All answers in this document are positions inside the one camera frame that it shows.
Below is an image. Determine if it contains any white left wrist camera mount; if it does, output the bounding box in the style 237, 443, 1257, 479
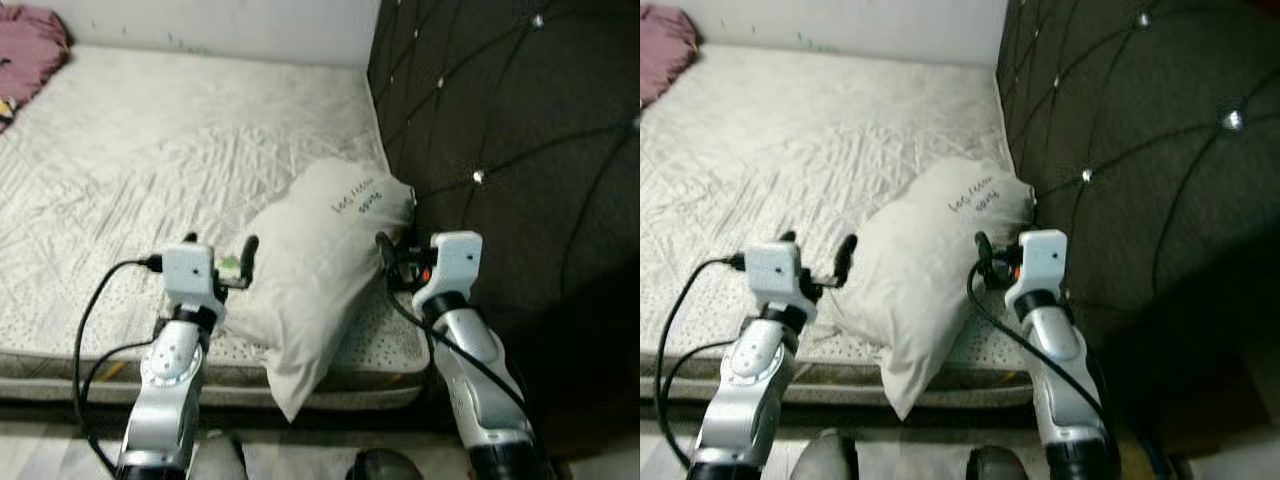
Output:
160, 243, 226, 321
745, 240, 816, 323

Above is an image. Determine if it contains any white pillow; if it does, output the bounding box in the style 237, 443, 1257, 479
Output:
222, 158, 417, 423
830, 157, 1036, 421

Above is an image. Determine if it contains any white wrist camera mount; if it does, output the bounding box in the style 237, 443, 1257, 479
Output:
160, 243, 226, 321
412, 232, 484, 311
745, 240, 816, 323
1003, 230, 1069, 309

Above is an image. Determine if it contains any dark grey bed frame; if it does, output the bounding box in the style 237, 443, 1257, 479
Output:
0, 402, 471, 436
640, 402, 1041, 433

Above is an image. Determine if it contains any grey left robot leg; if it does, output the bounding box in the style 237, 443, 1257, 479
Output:
190, 430, 249, 480
790, 428, 859, 480

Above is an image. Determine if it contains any grey patterned mattress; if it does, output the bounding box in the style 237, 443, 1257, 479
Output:
0, 45, 433, 411
640, 42, 1041, 411

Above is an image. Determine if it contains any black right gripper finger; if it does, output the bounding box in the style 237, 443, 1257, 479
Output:
376, 231, 403, 293
974, 229, 998, 289

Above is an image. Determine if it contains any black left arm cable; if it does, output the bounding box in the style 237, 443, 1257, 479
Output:
655, 257, 751, 469
73, 257, 166, 471

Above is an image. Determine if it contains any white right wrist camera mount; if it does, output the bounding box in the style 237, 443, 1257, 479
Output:
1003, 230, 1069, 309
412, 232, 484, 311

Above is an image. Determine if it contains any dark grey tufted headboard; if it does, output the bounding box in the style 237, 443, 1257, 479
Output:
995, 0, 1280, 461
367, 0, 641, 461

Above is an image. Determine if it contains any mauve cartoon print blanket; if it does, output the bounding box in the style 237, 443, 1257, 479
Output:
0, 5, 71, 131
640, 5, 699, 109

